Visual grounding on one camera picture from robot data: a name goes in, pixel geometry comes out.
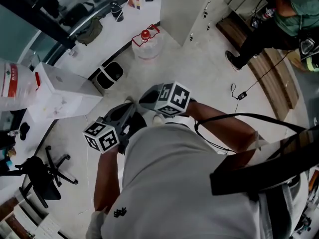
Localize person's white shirt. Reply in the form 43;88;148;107
86;123;310;239

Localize grey trash bin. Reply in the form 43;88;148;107
95;61;125;91

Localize black harness cable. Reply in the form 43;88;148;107
193;113;308;157

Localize black office chair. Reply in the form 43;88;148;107
14;145;79;209

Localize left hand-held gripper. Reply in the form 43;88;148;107
82;103;138;155

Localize person's right shoe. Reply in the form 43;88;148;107
152;113;167;126

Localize wooden bench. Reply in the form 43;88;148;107
215;10;300;122

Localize black flask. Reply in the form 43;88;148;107
109;1;125;23

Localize person's black trousers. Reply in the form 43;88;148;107
126;112;148;137

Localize white tall cabinet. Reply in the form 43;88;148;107
159;0;216;47

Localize white water dispenser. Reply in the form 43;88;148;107
26;62;104;123

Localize green bag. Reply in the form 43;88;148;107
75;17;104;46

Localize person's right forearm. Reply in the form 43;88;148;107
185;99;259;154

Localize person's left forearm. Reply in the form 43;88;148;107
93;147;126;213

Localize clear water jug red label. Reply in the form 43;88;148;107
0;59;41;112

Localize clear water jug red handle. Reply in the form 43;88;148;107
131;24;164;63

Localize black chest harness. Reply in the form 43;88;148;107
209;126;319;202

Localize white curved counter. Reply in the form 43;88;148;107
53;0;163;80

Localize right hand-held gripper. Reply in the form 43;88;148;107
138;81;191;119

